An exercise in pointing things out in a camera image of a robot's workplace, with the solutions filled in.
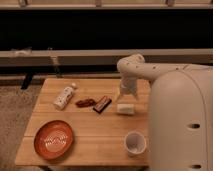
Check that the wooden table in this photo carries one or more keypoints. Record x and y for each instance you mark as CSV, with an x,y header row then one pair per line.
x,y
98,138

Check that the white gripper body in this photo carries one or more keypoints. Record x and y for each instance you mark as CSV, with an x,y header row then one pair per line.
x,y
128,85

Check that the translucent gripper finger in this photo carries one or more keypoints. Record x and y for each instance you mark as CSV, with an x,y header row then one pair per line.
x,y
118,96
135,95

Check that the dark chocolate bar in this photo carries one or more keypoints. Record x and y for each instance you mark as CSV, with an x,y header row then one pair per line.
x,y
102,104

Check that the white ceramic cup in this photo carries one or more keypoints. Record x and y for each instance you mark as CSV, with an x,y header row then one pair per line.
x,y
135,143

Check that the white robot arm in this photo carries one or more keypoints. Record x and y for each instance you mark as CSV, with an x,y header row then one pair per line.
x,y
180,111

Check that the grey horizontal rail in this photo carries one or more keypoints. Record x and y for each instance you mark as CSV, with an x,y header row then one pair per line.
x,y
22,58

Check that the white sponge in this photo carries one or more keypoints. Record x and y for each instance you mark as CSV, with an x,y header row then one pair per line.
x,y
125,109

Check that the white plastic bottle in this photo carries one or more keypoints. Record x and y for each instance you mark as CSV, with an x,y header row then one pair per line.
x,y
65,95

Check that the orange ceramic plate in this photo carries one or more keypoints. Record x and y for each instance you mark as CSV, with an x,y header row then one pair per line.
x,y
53,139

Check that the red-brown snack wrapper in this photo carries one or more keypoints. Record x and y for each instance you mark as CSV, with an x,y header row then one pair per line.
x,y
86,102

